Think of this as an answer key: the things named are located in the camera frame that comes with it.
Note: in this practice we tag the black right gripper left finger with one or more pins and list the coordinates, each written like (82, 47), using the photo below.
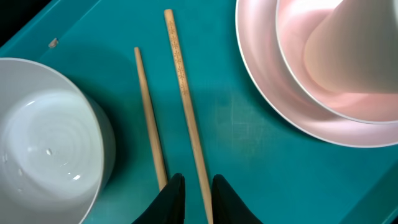
(169, 206)

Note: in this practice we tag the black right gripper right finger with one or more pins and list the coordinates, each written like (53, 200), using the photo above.
(227, 206)

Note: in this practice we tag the wooden chopstick plain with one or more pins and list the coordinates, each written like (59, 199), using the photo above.
(151, 123)

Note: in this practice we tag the grey bowl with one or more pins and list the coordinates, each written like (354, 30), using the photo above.
(57, 146)

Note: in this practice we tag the wooden chopstick patterned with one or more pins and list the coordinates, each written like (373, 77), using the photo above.
(189, 114)

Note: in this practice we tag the white paper cup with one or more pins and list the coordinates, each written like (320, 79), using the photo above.
(354, 49)

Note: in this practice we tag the teal plastic tray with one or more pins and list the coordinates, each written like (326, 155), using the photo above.
(282, 174)

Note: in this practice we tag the pink plate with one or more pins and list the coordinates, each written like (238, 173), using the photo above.
(257, 40)

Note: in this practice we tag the pink small bowl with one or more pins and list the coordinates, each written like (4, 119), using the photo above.
(294, 23)

